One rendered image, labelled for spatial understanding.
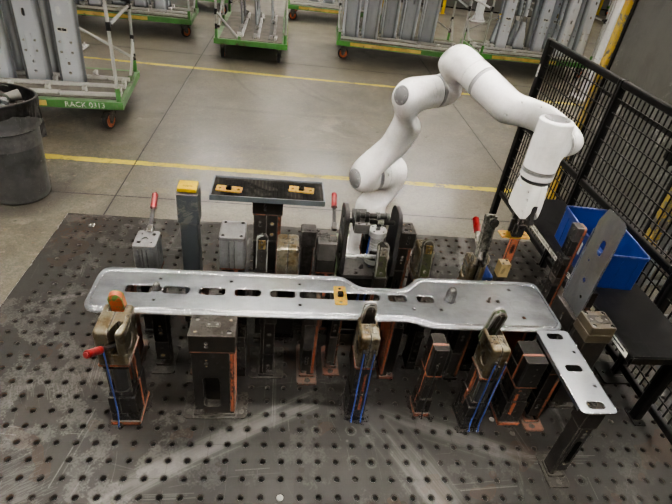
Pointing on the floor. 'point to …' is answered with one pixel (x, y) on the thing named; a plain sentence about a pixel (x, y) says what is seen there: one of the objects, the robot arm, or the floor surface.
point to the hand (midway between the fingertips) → (516, 227)
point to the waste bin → (21, 146)
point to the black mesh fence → (614, 373)
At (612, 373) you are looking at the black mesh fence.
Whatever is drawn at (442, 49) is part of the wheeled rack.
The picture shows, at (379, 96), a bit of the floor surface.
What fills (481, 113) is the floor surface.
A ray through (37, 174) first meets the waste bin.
